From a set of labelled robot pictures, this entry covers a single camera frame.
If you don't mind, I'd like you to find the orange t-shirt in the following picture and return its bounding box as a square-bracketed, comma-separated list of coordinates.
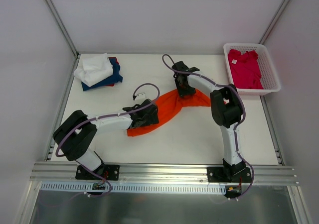
[127, 89, 211, 137]

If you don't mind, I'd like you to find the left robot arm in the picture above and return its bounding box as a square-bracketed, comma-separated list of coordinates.
[53, 99, 159, 179]

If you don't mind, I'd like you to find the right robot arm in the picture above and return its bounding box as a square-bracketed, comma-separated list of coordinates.
[171, 61, 246, 183]

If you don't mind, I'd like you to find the blue folded t-shirt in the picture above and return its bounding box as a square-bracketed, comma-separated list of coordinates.
[81, 57, 123, 92]

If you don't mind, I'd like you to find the magenta t-shirt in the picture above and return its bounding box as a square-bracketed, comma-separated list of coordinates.
[228, 49, 264, 90]

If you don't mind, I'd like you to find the white folded t-shirt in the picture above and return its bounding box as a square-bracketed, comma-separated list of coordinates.
[73, 53, 113, 87]

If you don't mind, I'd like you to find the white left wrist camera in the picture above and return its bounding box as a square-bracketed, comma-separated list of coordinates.
[136, 93, 146, 99]

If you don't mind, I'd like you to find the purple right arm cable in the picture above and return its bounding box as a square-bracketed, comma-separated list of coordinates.
[162, 54, 255, 201]

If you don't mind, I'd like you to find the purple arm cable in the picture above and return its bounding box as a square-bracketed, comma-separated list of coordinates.
[55, 83, 160, 198]
[162, 54, 255, 201]

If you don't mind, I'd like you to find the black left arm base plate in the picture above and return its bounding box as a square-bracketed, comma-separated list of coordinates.
[75, 164, 120, 181]

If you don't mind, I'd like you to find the white slotted cable duct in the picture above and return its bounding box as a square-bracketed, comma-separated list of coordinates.
[40, 181, 226, 195]

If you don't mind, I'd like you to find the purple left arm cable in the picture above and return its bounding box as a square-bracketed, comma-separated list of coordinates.
[55, 83, 160, 198]

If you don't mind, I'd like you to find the aluminium mounting rail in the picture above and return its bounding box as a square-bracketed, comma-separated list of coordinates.
[30, 161, 300, 186]

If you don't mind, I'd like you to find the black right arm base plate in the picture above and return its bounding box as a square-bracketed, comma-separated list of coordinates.
[206, 166, 252, 183]

